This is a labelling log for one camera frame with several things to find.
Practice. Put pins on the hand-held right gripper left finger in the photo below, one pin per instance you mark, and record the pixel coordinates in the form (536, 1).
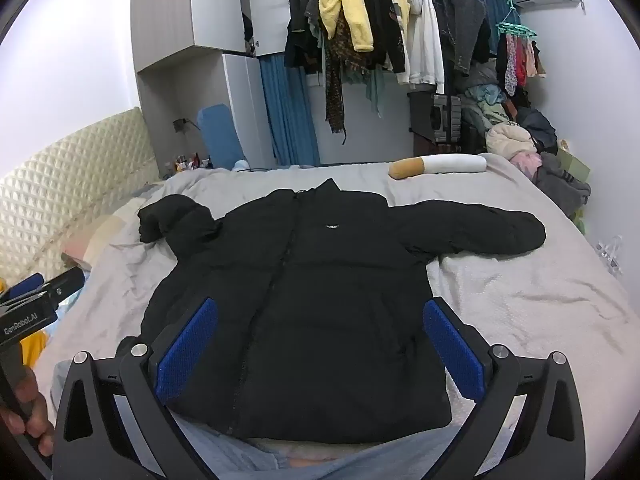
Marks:
(187, 347)

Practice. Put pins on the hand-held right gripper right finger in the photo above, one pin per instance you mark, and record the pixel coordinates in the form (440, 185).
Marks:
(455, 352)

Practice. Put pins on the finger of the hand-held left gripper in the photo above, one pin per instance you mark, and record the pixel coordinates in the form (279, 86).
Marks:
(27, 284)
(67, 282)

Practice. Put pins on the black puffer jacket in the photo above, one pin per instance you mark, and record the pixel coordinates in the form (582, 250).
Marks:
(325, 310)

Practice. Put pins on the white clothes hangers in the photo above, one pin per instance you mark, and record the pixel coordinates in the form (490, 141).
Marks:
(610, 257)

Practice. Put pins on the pile of clothes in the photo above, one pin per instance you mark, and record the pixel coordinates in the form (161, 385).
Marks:
(525, 140)

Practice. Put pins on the hanging small colourful clothes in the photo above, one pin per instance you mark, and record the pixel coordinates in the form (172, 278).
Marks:
(517, 60)

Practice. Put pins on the person's left hand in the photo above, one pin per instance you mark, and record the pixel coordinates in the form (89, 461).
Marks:
(36, 427)

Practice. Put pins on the yellow cloth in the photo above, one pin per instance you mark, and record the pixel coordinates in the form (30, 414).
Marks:
(32, 352)

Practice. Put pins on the pastel patchwork pillow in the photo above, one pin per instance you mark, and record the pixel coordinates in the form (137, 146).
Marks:
(100, 232)

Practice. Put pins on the grey bed blanket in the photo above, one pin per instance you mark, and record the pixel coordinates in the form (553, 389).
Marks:
(525, 300)

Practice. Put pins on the beige quilted headboard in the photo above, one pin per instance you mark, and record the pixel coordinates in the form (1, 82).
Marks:
(65, 185)

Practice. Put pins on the person's legs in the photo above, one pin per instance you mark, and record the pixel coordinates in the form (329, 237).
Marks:
(225, 455)

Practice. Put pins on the bedside small bottles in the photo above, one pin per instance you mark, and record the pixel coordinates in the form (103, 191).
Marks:
(192, 162)

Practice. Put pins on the blue padded board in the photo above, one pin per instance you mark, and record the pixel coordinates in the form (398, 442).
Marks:
(220, 135)

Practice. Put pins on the green paper bag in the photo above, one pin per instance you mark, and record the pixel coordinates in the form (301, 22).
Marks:
(572, 162)

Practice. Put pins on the blue curtain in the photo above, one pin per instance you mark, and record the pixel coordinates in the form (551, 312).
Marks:
(290, 110)

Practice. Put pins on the teal hanging cloth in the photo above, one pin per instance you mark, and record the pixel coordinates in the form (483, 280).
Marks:
(372, 90)

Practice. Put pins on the leopard print scarf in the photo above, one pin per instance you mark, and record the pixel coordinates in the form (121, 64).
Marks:
(337, 85)

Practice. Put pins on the white wardrobe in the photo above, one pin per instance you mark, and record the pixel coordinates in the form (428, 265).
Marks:
(215, 5)

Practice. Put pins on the white hoodie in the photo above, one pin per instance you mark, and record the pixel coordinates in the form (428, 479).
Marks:
(425, 35)

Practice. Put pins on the green clip hanger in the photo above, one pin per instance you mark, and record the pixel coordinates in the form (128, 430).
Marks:
(515, 27)

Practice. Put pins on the dark grey jacket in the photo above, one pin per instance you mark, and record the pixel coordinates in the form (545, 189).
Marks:
(460, 15)

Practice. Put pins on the black hanging jacket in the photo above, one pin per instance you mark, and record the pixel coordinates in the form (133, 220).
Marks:
(382, 20)

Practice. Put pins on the black hanging coat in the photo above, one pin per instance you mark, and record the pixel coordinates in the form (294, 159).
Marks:
(300, 20)

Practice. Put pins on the cream hanging shirt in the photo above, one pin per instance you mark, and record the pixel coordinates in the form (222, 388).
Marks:
(397, 5)

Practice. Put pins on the yellow fleece jacket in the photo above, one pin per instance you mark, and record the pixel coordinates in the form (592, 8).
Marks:
(345, 5)

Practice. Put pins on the black wall charger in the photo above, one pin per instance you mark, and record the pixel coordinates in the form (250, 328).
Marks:
(180, 124)

